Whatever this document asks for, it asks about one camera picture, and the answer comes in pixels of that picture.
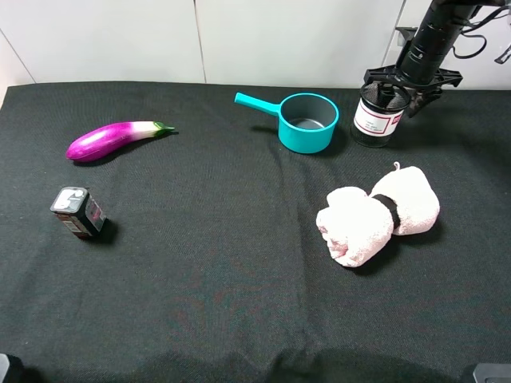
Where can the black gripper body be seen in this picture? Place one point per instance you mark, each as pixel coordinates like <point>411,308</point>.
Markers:
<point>419,64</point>

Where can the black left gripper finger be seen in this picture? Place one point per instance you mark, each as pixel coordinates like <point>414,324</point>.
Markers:
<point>385,94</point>

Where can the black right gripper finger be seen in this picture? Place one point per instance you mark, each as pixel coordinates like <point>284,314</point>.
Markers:
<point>420,98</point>

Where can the black mesh pen cup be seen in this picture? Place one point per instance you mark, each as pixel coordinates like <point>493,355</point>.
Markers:
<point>372,126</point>

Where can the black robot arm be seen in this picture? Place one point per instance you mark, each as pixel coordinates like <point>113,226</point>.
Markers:
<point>475,15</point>

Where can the grey object bottom right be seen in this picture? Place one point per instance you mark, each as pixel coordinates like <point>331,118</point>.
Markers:
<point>492,373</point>

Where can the grey object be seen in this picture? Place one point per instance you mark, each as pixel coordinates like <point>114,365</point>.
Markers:
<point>492,373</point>
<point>4,367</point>

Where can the grey object bottom left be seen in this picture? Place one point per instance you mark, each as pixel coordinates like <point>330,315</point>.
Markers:
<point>4,367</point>

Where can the teal saucepan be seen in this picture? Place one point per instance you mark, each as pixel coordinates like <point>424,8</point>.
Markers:
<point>306,121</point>

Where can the black band on towel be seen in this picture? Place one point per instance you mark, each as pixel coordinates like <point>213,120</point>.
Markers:
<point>391,206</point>

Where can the rolled pink towel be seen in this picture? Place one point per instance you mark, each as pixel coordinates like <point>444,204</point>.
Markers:
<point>356,227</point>

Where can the black tablecloth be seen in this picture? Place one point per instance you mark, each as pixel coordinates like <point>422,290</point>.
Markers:
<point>209,266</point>

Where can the purple toy eggplant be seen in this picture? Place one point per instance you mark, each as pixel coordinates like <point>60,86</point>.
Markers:
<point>105,140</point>

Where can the small black box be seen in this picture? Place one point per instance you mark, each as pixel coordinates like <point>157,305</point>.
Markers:
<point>79,212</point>

